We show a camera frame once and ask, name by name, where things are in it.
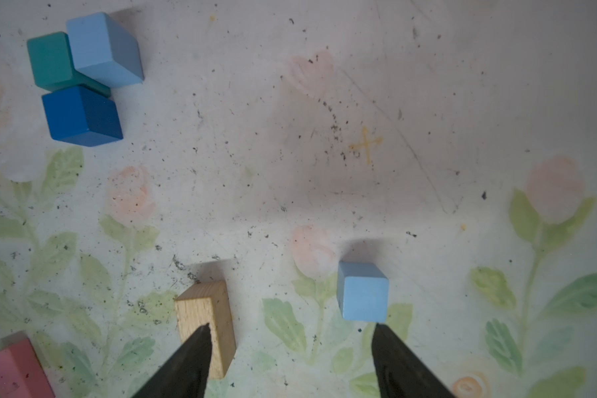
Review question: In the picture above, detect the natural wood rectangular block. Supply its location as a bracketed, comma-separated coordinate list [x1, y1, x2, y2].
[174, 280, 236, 380]

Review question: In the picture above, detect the pink rectangular wood block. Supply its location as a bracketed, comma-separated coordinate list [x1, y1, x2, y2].
[0, 338, 55, 398]

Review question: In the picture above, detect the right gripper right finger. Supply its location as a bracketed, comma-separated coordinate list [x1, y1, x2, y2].
[371, 323, 454, 398]

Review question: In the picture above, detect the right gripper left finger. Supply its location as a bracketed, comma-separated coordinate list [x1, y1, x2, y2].
[133, 323, 212, 398]

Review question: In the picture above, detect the light blue wood cube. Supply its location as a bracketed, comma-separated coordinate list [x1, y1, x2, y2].
[66, 13, 144, 88]
[337, 261, 389, 323]

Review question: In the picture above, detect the dark blue wood cube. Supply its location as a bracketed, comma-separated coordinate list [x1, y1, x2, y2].
[41, 86, 124, 148]

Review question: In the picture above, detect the teal wood cube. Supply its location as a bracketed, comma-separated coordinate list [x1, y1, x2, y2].
[27, 32, 111, 98]

